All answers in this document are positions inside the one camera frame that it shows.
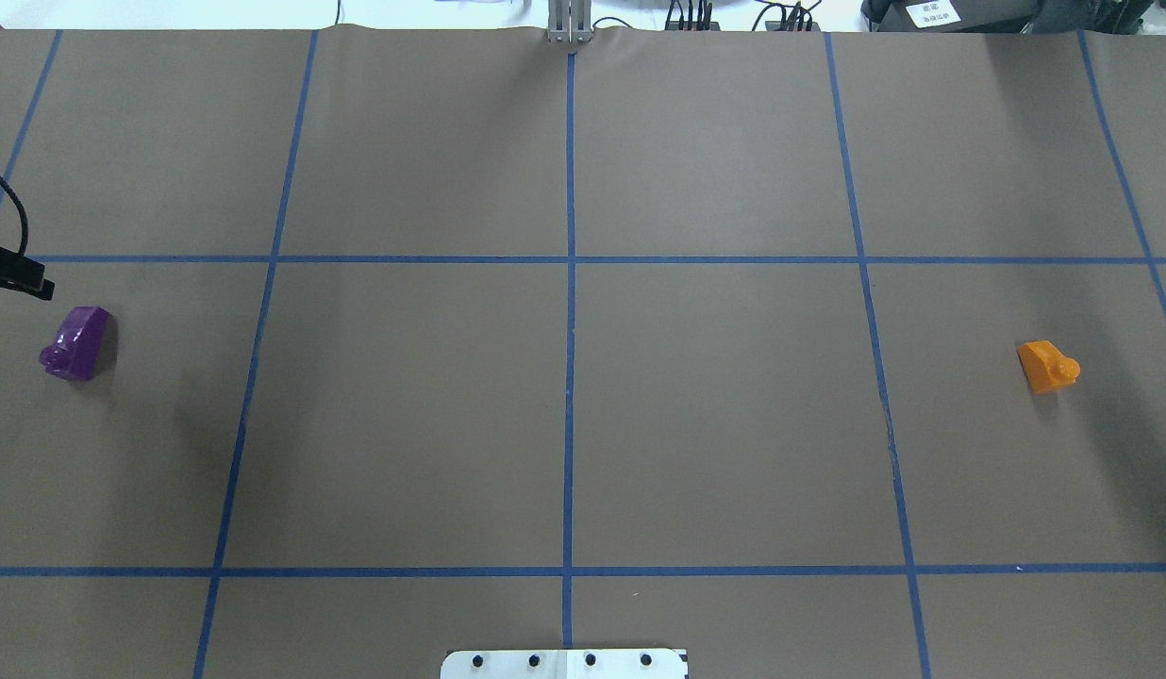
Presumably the orange trapezoid block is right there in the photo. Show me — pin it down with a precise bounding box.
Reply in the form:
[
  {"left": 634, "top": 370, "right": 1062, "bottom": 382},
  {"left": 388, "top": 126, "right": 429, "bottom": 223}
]
[{"left": 1017, "top": 340, "right": 1082, "bottom": 394}]

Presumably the purple trapezoid block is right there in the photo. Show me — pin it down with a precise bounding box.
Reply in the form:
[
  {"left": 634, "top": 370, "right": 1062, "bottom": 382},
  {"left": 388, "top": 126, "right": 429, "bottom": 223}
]
[{"left": 38, "top": 306, "right": 111, "bottom": 382}]

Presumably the aluminium frame post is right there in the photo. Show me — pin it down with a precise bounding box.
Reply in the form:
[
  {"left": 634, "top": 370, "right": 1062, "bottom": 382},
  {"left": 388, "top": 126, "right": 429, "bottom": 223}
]
[{"left": 547, "top": 0, "right": 593, "bottom": 44}]

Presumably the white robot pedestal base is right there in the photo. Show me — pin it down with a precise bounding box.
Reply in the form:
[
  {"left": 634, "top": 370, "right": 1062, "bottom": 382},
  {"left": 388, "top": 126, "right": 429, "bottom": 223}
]
[{"left": 440, "top": 648, "right": 690, "bottom": 678}]

